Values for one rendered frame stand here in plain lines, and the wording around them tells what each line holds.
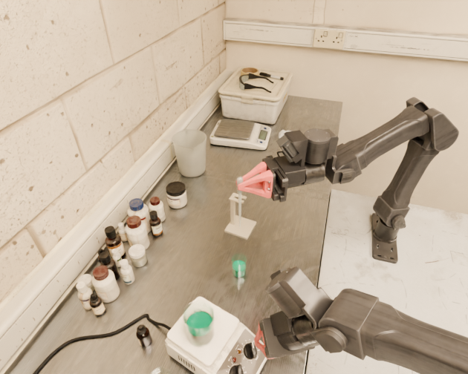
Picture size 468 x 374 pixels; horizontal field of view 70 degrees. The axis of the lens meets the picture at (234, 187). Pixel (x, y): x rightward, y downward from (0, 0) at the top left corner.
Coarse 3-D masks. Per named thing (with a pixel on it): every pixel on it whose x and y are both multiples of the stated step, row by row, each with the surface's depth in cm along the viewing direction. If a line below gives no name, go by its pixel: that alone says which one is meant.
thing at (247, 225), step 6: (234, 198) 101; (246, 198) 101; (234, 204) 103; (234, 210) 105; (234, 216) 106; (234, 222) 108; (246, 222) 109; (252, 222) 109; (228, 228) 107; (234, 228) 107; (240, 228) 107; (246, 228) 107; (252, 228) 107; (234, 234) 106; (240, 234) 105; (246, 234) 105
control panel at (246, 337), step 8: (240, 336) 73; (248, 336) 74; (240, 344) 72; (232, 352) 71; (224, 360) 69; (232, 360) 70; (240, 360) 71; (248, 360) 72; (256, 360) 72; (224, 368) 69; (248, 368) 71; (256, 368) 71
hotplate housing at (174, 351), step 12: (240, 324) 75; (168, 348) 73; (180, 348) 71; (228, 348) 71; (180, 360) 73; (192, 360) 69; (216, 360) 69; (264, 360) 73; (192, 372) 72; (204, 372) 68; (216, 372) 68
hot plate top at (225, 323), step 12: (204, 300) 78; (216, 312) 75; (228, 312) 76; (180, 324) 73; (216, 324) 73; (228, 324) 73; (168, 336) 71; (180, 336) 71; (216, 336) 71; (228, 336) 71; (192, 348) 69; (204, 348) 69; (216, 348) 69; (204, 360) 67
